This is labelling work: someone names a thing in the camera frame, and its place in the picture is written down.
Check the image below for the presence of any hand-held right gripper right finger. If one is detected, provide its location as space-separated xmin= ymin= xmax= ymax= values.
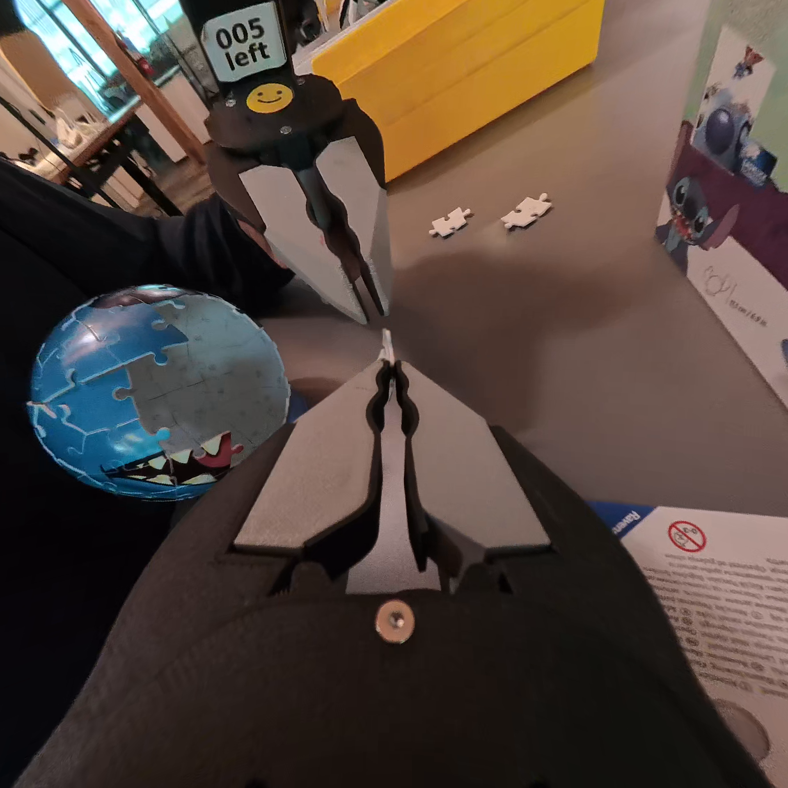
xmin=394 ymin=361 xmax=552 ymax=584

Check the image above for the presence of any person's left hand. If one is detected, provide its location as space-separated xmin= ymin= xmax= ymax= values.
xmin=236 ymin=214 xmax=291 ymax=269

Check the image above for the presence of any wooden post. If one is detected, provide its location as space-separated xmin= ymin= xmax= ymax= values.
xmin=62 ymin=0 xmax=208 ymax=166

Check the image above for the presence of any white instruction leaflet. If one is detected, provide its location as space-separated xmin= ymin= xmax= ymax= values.
xmin=588 ymin=502 xmax=788 ymax=788

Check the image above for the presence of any cartoon printed puzzle box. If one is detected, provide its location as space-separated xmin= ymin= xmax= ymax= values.
xmin=654 ymin=23 xmax=788 ymax=408

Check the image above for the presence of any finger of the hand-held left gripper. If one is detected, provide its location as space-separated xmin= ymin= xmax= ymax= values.
xmin=239 ymin=165 xmax=370 ymax=325
xmin=319 ymin=135 xmax=393 ymax=319

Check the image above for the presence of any person's dark clothed torso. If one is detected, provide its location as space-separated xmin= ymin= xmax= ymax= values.
xmin=0 ymin=234 xmax=186 ymax=788

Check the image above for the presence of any blue puzzle ball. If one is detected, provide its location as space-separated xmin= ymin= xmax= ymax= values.
xmin=27 ymin=283 xmax=291 ymax=502

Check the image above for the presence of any yellow plastic bin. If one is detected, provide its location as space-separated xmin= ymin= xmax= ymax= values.
xmin=311 ymin=0 xmax=607 ymax=183

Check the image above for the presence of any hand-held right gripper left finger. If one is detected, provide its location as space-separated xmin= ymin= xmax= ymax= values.
xmin=233 ymin=361 xmax=395 ymax=581

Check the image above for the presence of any person's left forearm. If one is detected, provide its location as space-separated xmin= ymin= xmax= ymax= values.
xmin=0 ymin=157 xmax=298 ymax=324

